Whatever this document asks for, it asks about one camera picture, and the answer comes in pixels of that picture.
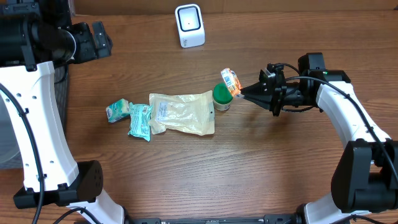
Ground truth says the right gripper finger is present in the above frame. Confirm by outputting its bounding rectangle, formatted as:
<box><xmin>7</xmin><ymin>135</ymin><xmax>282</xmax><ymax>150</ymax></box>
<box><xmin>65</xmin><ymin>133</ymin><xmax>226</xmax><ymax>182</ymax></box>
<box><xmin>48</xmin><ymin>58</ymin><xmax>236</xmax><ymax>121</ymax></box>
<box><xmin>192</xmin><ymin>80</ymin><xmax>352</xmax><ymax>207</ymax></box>
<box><xmin>243</xmin><ymin>95</ymin><xmax>271</xmax><ymax>110</ymax></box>
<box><xmin>241</xmin><ymin>82</ymin><xmax>265</xmax><ymax>95</ymax></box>

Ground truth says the orange small box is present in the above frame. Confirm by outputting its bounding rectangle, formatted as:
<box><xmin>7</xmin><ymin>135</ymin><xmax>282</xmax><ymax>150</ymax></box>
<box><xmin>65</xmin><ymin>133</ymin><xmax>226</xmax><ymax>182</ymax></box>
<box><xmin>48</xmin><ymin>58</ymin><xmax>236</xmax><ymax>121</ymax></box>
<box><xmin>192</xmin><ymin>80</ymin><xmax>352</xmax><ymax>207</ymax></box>
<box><xmin>221</xmin><ymin>68</ymin><xmax>242</xmax><ymax>98</ymax></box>

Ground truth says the green lid jar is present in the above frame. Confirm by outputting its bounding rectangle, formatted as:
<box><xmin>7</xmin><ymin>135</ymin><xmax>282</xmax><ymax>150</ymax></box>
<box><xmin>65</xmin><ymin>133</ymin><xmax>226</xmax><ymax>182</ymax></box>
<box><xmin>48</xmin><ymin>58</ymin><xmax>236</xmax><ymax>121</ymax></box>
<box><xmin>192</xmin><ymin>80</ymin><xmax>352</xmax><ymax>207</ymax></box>
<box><xmin>213</xmin><ymin>83</ymin><xmax>233</xmax><ymax>111</ymax></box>

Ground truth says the teal white small box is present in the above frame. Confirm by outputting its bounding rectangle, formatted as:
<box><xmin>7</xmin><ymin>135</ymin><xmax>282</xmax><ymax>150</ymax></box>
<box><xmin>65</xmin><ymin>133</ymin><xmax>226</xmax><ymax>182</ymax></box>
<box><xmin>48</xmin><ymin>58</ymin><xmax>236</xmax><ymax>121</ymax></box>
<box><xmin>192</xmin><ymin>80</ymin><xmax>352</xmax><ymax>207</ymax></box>
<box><xmin>106</xmin><ymin>98</ymin><xmax>129</xmax><ymax>123</ymax></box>

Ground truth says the beige plastic pouch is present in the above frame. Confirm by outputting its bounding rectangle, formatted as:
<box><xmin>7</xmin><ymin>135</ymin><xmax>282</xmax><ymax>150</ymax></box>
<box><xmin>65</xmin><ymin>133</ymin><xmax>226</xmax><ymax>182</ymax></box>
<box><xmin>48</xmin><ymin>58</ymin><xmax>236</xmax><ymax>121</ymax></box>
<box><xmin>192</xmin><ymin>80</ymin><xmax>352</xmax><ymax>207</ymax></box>
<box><xmin>149</xmin><ymin>90</ymin><xmax>215</xmax><ymax>136</ymax></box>

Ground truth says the teal snack packet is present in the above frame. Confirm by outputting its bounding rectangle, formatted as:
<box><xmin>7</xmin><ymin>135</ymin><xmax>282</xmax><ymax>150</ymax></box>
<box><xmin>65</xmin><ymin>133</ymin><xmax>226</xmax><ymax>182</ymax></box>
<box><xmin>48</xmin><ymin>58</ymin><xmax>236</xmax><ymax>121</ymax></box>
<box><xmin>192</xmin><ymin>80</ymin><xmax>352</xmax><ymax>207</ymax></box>
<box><xmin>128</xmin><ymin>102</ymin><xmax>153</xmax><ymax>142</ymax></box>

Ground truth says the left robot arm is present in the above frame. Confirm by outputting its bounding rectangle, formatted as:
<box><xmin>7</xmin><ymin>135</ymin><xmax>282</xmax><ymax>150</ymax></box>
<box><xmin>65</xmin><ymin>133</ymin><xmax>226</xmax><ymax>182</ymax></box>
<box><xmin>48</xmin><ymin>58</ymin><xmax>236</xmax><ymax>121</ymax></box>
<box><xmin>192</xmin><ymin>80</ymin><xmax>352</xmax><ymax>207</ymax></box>
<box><xmin>1</xmin><ymin>1</ymin><xmax>128</xmax><ymax>223</ymax></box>

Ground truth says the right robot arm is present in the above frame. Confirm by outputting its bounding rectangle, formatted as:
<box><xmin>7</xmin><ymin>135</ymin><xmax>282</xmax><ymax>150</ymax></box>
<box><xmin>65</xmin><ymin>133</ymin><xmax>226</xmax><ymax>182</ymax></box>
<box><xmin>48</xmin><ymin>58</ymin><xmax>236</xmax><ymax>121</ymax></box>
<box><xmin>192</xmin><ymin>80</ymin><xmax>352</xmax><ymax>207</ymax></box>
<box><xmin>241</xmin><ymin>52</ymin><xmax>397</xmax><ymax>223</ymax></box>

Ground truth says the white barcode scanner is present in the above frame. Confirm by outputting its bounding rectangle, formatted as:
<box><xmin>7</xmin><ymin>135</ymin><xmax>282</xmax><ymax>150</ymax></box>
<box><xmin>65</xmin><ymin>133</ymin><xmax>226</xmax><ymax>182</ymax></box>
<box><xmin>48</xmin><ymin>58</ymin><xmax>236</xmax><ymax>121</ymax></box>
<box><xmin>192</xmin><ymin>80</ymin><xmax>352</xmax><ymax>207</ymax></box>
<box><xmin>175</xmin><ymin>4</ymin><xmax>205</xmax><ymax>49</ymax></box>

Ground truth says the grey plastic mesh basket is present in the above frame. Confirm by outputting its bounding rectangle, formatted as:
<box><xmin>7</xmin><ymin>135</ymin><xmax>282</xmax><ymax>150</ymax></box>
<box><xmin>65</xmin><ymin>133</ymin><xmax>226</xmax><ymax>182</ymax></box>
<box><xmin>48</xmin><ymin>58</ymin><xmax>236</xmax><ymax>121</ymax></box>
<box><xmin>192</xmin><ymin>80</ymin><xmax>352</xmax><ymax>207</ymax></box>
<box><xmin>0</xmin><ymin>65</ymin><xmax>69</xmax><ymax>170</ymax></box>

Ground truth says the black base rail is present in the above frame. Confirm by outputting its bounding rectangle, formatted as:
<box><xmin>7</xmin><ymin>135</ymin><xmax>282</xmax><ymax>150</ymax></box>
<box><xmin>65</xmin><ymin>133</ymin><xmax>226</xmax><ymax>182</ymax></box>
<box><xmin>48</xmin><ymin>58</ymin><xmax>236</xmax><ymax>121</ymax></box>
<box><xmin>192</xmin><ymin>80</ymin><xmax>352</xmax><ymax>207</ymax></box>
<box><xmin>124</xmin><ymin>214</ymin><xmax>305</xmax><ymax>224</ymax></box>

